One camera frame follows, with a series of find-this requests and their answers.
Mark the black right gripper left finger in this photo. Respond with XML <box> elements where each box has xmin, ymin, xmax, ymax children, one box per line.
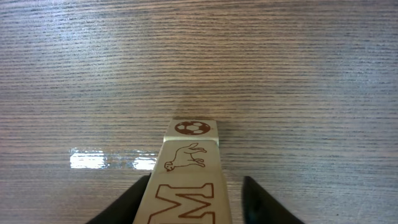
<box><xmin>86</xmin><ymin>175</ymin><xmax>150</xmax><ymax>224</ymax></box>

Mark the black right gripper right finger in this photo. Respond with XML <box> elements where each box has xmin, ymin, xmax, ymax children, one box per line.
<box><xmin>241</xmin><ymin>176</ymin><xmax>304</xmax><ymax>224</ymax></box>

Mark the red sided plain block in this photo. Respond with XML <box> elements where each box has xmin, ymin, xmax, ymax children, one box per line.
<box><xmin>152</xmin><ymin>141</ymin><xmax>223</xmax><ymax>179</ymax></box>

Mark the yellow sided plain block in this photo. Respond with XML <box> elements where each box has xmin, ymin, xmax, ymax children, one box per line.
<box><xmin>164</xmin><ymin>119</ymin><xmax>219</xmax><ymax>145</ymax></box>

